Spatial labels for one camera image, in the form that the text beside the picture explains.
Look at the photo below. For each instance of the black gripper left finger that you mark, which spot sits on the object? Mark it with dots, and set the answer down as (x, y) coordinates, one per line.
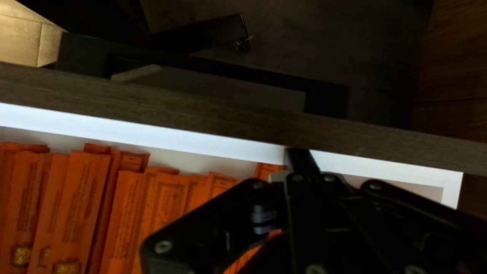
(213, 228)

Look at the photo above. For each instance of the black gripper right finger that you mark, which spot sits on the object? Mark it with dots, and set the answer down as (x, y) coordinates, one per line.
(355, 233)

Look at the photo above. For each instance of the white drawer dark wood front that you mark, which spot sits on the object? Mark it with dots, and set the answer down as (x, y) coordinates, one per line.
(152, 106)

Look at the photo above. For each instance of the orange packet in drawer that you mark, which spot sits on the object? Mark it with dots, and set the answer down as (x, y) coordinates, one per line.
(165, 202)
(20, 202)
(124, 222)
(130, 161)
(70, 207)

